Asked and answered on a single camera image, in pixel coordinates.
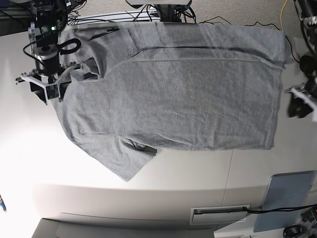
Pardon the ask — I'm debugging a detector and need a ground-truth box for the black camera stand base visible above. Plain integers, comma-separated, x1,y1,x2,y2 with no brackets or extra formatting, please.
126,0,197,23

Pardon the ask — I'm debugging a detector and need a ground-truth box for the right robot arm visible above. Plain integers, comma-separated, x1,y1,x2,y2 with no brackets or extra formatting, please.
15,0,85,103

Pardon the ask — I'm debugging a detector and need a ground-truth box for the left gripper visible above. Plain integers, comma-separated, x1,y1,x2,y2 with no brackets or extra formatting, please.
287,79,317,118

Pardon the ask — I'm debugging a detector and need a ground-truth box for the blue grey tablet pad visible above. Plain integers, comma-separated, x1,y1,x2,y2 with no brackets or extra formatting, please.
253,171,315,233

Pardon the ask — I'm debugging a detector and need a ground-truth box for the black cable on table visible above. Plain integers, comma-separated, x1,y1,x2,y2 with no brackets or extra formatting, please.
244,203,317,214

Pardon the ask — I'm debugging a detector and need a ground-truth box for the black computer mouse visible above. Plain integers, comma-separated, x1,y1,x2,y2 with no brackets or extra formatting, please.
300,55,317,75

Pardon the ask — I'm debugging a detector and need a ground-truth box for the yellow cable on floor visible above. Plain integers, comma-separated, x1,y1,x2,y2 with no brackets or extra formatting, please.
279,0,288,32

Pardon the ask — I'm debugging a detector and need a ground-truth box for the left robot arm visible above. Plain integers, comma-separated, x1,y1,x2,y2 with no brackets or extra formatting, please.
287,0,317,122

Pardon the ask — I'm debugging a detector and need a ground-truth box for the grey T-shirt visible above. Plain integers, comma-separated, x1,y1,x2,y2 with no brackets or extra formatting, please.
53,23,285,181

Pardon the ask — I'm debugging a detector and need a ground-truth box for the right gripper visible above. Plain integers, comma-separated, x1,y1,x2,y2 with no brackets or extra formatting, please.
15,62,83,105

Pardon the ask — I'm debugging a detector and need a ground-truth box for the white table cable tray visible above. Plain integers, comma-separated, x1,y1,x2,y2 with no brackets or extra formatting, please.
189,204,251,225

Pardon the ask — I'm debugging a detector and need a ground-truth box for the blue orange tool handle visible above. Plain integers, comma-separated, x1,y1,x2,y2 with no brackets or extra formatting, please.
0,196,6,213

